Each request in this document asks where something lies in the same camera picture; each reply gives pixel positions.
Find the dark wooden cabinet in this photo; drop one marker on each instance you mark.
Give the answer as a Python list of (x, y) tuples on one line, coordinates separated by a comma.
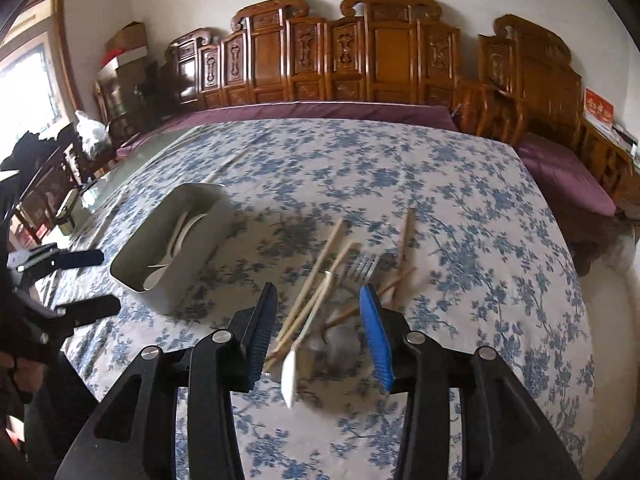
[(130, 95)]

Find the white ceramic spoon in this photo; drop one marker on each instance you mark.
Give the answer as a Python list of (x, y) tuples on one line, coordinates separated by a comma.
[(156, 274), (181, 235), (290, 375)]

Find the brown wooden chopstick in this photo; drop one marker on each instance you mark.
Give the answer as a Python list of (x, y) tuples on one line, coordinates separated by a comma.
[(406, 245), (395, 282)]

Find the light wooden chopstick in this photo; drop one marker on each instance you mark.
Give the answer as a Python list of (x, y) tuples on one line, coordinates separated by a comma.
[(346, 259), (320, 260), (225, 169)]

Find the long carved wooden bench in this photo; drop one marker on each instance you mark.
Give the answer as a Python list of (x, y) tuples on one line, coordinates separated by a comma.
[(300, 50)]

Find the black bag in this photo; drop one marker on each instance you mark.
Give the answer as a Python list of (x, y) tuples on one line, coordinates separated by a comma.
[(30, 147)]

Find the person's dark clothing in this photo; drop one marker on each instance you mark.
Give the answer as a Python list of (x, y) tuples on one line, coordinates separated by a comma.
[(50, 410)]

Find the dark wooden chair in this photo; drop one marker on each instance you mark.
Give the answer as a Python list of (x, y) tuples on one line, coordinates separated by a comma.
[(45, 195)]

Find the grey utensil container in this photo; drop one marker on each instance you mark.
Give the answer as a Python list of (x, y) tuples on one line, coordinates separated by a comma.
[(200, 260)]

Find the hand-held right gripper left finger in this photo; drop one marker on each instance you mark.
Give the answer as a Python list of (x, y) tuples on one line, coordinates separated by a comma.
[(260, 340)]

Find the window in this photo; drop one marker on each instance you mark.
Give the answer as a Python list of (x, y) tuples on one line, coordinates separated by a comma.
[(27, 90)]

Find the short carved wooden bench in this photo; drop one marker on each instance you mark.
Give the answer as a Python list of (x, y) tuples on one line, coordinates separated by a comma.
[(530, 70)]

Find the blue floral tablecloth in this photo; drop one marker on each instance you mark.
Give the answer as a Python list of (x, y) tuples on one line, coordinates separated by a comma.
[(375, 170)]

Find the long purple seat cushion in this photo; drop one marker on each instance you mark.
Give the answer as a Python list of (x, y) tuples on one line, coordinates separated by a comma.
[(300, 110)]

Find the short purple seat cushion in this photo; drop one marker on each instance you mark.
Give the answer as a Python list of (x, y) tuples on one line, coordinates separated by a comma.
[(565, 175)]

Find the red desk calendar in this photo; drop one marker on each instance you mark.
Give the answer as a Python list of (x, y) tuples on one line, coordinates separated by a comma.
[(599, 106)]

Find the metal fork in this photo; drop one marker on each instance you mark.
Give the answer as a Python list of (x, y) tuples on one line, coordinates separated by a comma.
[(362, 267)]

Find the white plastic bag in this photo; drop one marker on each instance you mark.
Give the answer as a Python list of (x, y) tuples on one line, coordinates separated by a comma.
[(92, 132)]

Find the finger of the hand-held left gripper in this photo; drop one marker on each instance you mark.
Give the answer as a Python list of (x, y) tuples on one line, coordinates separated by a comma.
[(75, 259), (90, 308)]

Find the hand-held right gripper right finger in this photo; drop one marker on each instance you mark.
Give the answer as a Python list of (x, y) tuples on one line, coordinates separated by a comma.
[(377, 340)]

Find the stacked cardboard boxes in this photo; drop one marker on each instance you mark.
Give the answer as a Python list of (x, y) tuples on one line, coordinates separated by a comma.
[(127, 45)]

